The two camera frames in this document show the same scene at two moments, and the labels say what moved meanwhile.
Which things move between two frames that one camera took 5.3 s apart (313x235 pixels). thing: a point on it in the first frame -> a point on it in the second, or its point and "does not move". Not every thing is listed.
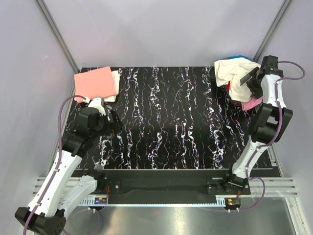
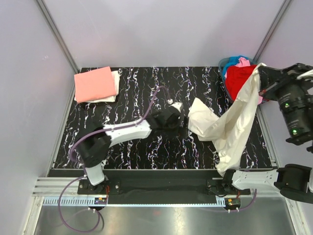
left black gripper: x=113 y=127 -> x=181 y=131
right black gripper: x=257 y=92 -> x=271 y=79
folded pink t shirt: x=99 y=82 does not move
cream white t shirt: x=230 y=70 -> x=225 y=131
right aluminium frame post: x=285 y=5 does not move
